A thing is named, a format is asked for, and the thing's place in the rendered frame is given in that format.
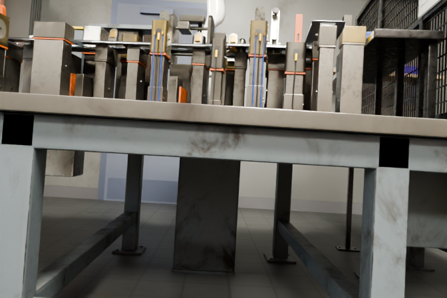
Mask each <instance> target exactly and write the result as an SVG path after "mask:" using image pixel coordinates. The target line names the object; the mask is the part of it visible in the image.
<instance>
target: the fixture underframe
mask: <svg viewBox="0 0 447 298"><path fill-rule="evenodd" d="M84 152H101V153H113V154H127V155H128V163H127V173H126V191H125V201H124V213H123V214H121V215H120V216H118V217H117V218H115V219H114V220H112V221H111V222H110V223H108V224H107V225H105V226H104V227H102V228H101V229H100V230H98V231H97V232H96V233H94V234H92V235H91V236H90V237H88V238H87V239H85V240H84V241H83V242H81V243H80V244H78V245H77V246H76V247H74V248H72V249H71V250H70V251H68V252H67V253H65V254H64V255H63V256H61V257H60V258H58V259H57V260H56V261H54V262H52V263H51V264H50V265H48V266H47V267H45V268H44V269H43V270H41V271H40V272H38V273H37V270H38V261H39V245H40V236H41V220H42V210H43V194H44V185H45V176H62V177H74V176H81V175H83V168H84ZM144 155H146V156H167V157H179V158H201V159H212V160H234V161H245V162H267V163H277V175H276V187H275V211H274V224H273V247H272V253H264V256H265V258H266V260H267V262H272V263H295V264H296V261H295V260H294V258H293V256H292V255H290V254H289V253H288V248H289V245H290V247H291V248H292V250H293V251H294V252H295V253H296V254H297V256H298V257H299V259H300V260H301V261H302V262H303V263H304V265H305V266H306V267H307V269H308V270H309V271H310V272H311V274H312V275H313V276H314V278H315V279H316V280H317V281H318V282H319V284H320V285H321V287H322V288H323V289H324V290H325V291H326V293H327V294H328V296H329V297H330V298H404V290H405V274H406V270H415V271H435V269H433V268H431V267H429V266H427V265H426V264H424V248H425V247H427V248H438V249H440V250H442V251H445V252H446V253H447V138H426V137H415V136H393V135H382V134H361V133H350V132H329V131H318V130H297V129H286V128H264V127H253V126H232V125H221V124H200V123H189V122H167V121H156V120H135V119H124V118H103V117H91V116H71V115H59V114H38V113H27V112H5V111H0V298H53V297H54V296H55V295H56V294H57V293H59V292H60V291H61V290H62V289H63V288H64V287H65V286H66V285H68V284H69V283H70V282H71V281H72V280H73V279H74V278H75V277H76V276H77V275H78V274H79V273H80V272H81V271H82V270H83V269H85V268H86V267H87V266H88V265H89V264H90V263H91V262H92V261H94V260H95V259H96V258H97V257H98V256H99V255H100V254H101V253H102V252H103V251H104V250H105V249H106V248H107V247H108V246H109V245H111V244H112V243H113V242H114V241H115V240H116V239H117V238H118V237H120V236H121V235H122V245H118V246H117V247H116V248H115V249H114V250H113V251H112V253H116V254H128V255H142V253H143V252H144V250H145V249H146V247H145V246H143V245H141V246H138V235H139V225H140V206H141V195H142V177H143V167H144ZM293 164H300V165H312V166H333V167H345V168H364V169H365V173H364V188H363V217H362V232H361V264H360V279H359V289H358V288H357V287H356V286H355V285H354V284H353V283H352V282H351V281H350V280H349V279H348V278H347V277H346V276H345V275H344V274H343V273H342V272H341V271H340V270H338V269H337V268H336V267H335V266H334V265H333V264H332V263H331V262H330V261H329V260H328V259H327V258H326V257H325V256H324V255H323V254H322V253H321V252H320V251H319V250H318V249H317V248H316V247H315V246H314V245H313V244H312V243H311V242H310V241H309V240H308V239H307V238H306V237H305V236H304V235H303V234H302V233H301V232H300V231H298V230H297V229H296V228H295V227H294V226H293V225H292V224H291V223H290V211H291V186H292V173H293Z"/></svg>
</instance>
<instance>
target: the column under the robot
mask: <svg viewBox="0 0 447 298"><path fill-rule="evenodd" d="M240 165H241V161H234V160H212V159H201V158H180V165H179V175H178V195H177V206H176V226H175V236H174V256H173V267H172V272H182V273H205V274H218V275H235V270H234V267H235V245H236V233H237V211H238V200H239V177H240Z"/></svg>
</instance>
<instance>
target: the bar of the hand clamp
mask: <svg viewBox="0 0 447 298"><path fill-rule="evenodd" d="M279 16H280V10H279V9H278V8H276V7H275V8H273V10H272V11H271V31H270V45H271V41H277V42H276V45H278V41H279Z"/></svg>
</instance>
